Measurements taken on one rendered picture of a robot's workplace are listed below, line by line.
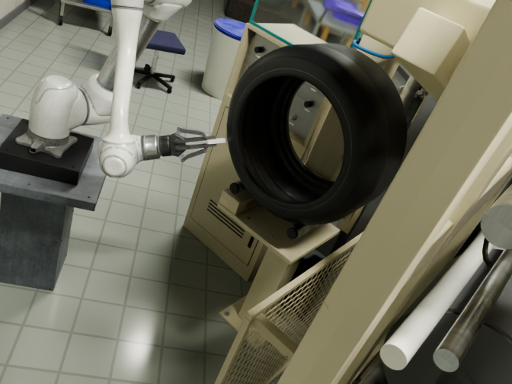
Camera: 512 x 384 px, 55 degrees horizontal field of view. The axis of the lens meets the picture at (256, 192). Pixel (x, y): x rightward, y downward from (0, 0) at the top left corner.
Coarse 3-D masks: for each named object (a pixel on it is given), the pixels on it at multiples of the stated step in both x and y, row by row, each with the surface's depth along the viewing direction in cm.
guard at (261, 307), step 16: (352, 240) 158; (336, 256) 148; (304, 272) 137; (288, 288) 129; (272, 304) 124; (288, 304) 141; (304, 304) 157; (272, 320) 138; (240, 336) 122; (256, 336) 135; (288, 336) 165; (240, 352) 130; (256, 352) 144; (272, 352) 161; (224, 368) 129; (240, 368) 141; (256, 368) 158
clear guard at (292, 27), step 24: (264, 0) 225; (288, 0) 218; (312, 0) 211; (336, 0) 204; (360, 0) 198; (264, 24) 229; (288, 24) 221; (312, 24) 214; (336, 24) 207; (360, 24) 200
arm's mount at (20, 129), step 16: (16, 128) 198; (16, 144) 189; (80, 144) 205; (0, 160) 183; (16, 160) 184; (32, 160) 184; (48, 160) 187; (64, 160) 191; (80, 160) 195; (48, 176) 188; (64, 176) 189; (80, 176) 196
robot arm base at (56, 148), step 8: (24, 136) 191; (32, 136) 189; (72, 136) 205; (24, 144) 190; (32, 144) 187; (40, 144) 188; (48, 144) 190; (56, 144) 192; (64, 144) 195; (32, 152) 186; (48, 152) 191; (56, 152) 191
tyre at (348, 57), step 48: (288, 48) 153; (336, 48) 154; (240, 96) 164; (288, 96) 186; (336, 96) 142; (384, 96) 148; (240, 144) 171; (288, 144) 192; (384, 144) 144; (288, 192) 188; (336, 192) 150
